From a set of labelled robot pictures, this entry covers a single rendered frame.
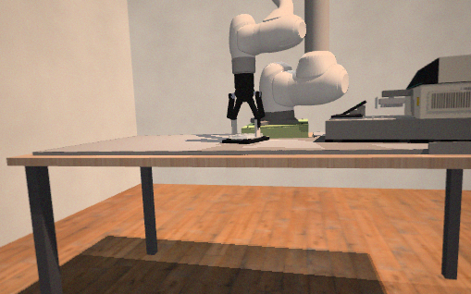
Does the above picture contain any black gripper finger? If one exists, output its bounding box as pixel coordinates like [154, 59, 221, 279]
[243, 92, 265, 137]
[227, 93, 242, 135]

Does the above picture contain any black rectangular frame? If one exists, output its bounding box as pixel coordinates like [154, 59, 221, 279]
[222, 136, 269, 144]

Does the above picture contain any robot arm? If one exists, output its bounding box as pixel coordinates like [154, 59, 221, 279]
[229, 0, 349, 126]

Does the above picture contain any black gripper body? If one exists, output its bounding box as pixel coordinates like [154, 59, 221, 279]
[234, 73, 254, 103]

